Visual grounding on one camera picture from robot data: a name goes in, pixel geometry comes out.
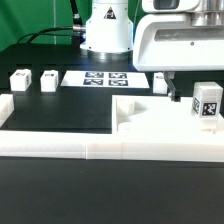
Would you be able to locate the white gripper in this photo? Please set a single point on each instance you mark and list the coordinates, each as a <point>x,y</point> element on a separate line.
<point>168,42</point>

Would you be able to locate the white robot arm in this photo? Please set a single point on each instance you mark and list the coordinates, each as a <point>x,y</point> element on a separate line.
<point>110,33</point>

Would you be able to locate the white U-shaped obstacle fence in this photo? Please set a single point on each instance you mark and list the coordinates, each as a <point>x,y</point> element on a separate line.
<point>200,147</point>

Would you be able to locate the white square table top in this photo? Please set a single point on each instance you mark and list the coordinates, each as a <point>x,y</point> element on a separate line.
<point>145,114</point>

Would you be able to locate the white sheet with markers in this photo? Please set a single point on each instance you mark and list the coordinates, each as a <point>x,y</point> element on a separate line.
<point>105,79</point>

